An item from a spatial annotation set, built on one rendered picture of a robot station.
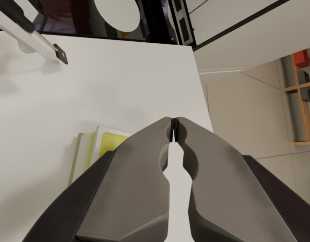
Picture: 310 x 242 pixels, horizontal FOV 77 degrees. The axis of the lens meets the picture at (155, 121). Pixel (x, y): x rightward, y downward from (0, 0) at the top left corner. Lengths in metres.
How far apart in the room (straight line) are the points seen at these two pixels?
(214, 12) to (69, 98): 0.29
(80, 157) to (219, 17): 0.33
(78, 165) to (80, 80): 0.10
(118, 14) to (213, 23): 0.18
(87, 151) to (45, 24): 0.22
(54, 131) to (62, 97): 0.04
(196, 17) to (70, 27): 0.23
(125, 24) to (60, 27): 0.13
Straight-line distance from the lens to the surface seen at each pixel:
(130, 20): 0.44
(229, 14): 0.40
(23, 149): 0.23
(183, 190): 0.34
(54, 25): 0.36
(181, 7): 0.46
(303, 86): 4.53
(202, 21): 0.42
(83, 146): 0.21
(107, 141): 0.18
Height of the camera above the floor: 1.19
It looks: 49 degrees down
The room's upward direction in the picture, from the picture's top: 77 degrees clockwise
